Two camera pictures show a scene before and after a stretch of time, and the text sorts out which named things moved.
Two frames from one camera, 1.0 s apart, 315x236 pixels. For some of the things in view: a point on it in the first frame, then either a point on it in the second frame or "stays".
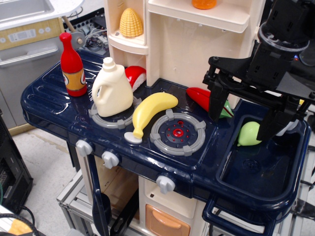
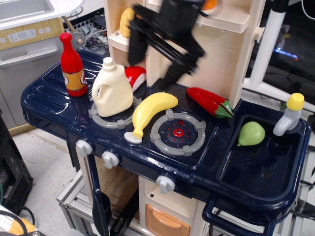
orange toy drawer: x=160 y=223 stays
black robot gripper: x=267 y=68 to x=172 y=29
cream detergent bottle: x=112 y=90 stays
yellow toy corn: x=130 y=25 stays
